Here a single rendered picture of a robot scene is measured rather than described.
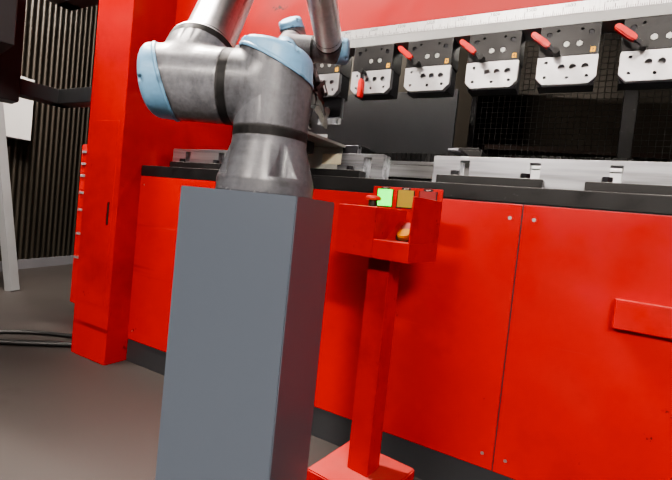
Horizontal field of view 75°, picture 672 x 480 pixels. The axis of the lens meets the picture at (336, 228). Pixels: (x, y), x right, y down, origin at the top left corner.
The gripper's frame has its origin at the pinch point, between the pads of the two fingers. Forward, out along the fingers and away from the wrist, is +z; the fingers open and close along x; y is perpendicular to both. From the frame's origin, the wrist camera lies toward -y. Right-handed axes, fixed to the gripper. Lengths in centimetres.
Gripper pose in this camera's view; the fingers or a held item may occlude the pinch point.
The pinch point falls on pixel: (316, 126)
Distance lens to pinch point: 158.2
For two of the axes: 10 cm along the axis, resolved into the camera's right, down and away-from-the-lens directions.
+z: 2.4, 7.7, 5.9
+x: -8.7, -1.1, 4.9
